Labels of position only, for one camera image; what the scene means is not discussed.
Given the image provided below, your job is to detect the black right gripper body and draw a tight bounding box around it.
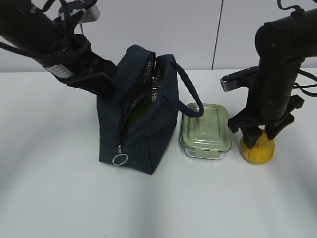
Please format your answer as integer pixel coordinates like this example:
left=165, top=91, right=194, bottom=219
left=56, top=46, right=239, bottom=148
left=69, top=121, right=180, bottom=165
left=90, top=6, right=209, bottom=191
left=228, top=95, right=304, bottom=133

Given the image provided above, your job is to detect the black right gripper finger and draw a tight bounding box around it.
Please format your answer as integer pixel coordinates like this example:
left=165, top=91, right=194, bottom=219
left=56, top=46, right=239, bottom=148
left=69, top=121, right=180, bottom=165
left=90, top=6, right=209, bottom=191
left=242, top=126, right=262, bottom=148
left=266, top=123, right=287, bottom=139

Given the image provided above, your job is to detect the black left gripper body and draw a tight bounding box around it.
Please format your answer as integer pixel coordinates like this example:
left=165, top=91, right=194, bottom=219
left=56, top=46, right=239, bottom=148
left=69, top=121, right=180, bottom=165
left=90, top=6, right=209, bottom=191
left=53, top=34, right=109, bottom=87

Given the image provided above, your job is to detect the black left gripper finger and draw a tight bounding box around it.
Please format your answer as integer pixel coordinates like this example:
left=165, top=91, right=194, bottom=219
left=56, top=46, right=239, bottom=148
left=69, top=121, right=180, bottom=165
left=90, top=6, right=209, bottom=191
left=66, top=71, right=116, bottom=97
left=92, top=53, right=118, bottom=79

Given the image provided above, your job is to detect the yellow pear-shaped fruit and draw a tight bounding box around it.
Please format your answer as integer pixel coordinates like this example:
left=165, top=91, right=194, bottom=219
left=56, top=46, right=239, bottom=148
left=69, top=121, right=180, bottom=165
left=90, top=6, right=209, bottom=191
left=240, top=129, right=275, bottom=165

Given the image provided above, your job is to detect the green lid glass container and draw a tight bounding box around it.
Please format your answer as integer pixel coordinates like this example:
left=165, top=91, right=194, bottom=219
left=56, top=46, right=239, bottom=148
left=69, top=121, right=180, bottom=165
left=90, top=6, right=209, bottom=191
left=179, top=104, right=232, bottom=160

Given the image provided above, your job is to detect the green cucumber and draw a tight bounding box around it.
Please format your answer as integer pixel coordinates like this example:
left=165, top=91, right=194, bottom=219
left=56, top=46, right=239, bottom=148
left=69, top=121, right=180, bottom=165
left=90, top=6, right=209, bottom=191
left=129, top=97, right=153, bottom=123

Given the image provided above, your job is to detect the dark blue lunch bag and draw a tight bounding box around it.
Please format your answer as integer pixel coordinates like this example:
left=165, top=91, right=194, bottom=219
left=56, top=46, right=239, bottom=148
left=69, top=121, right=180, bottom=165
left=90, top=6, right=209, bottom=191
left=97, top=45, right=204, bottom=175

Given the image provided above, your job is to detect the silver zipper pull ring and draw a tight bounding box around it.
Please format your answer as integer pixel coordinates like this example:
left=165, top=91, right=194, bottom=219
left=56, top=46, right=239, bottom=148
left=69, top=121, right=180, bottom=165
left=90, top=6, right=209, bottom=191
left=112, top=145, right=129, bottom=166

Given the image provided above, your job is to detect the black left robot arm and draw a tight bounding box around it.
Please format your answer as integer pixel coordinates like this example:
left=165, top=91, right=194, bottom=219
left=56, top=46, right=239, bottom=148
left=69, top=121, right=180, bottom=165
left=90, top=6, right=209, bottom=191
left=0, top=0, right=117, bottom=98

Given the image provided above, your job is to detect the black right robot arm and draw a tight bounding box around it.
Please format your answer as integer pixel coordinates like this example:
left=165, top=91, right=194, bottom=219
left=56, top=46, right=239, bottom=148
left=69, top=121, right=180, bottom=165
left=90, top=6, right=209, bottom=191
left=220, top=5, right=317, bottom=148

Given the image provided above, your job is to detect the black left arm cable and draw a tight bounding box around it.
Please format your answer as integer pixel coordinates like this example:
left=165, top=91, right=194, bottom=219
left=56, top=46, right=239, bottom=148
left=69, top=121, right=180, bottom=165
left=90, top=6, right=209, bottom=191
left=0, top=41, right=60, bottom=64

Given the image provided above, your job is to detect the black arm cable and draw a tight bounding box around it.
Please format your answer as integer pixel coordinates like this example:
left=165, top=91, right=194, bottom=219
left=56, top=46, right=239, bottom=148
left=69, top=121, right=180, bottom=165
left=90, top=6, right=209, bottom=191
left=0, top=41, right=60, bottom=64
left=293, top=68, right=317, bottom=97

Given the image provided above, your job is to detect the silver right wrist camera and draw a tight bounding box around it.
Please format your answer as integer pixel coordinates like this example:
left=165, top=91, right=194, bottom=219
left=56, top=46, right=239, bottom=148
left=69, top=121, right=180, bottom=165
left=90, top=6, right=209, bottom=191
left=220, top=66, right=258, bottom=92

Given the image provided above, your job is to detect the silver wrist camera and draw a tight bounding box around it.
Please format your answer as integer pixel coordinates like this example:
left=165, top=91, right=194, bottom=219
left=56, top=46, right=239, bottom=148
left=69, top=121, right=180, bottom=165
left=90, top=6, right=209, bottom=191
left=220, top=66, right=258, bottom=92
left=53, top=0, right=101, bottom=25

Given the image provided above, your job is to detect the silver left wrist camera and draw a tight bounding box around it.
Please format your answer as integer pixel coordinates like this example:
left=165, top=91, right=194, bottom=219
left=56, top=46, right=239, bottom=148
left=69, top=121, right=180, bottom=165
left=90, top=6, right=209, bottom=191
left=53, top=0, right=101, bottom=25

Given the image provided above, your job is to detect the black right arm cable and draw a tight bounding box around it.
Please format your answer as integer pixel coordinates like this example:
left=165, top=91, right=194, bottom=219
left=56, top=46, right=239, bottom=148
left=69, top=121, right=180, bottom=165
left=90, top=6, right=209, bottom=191
left=293, top=68, right=317, bottom=97

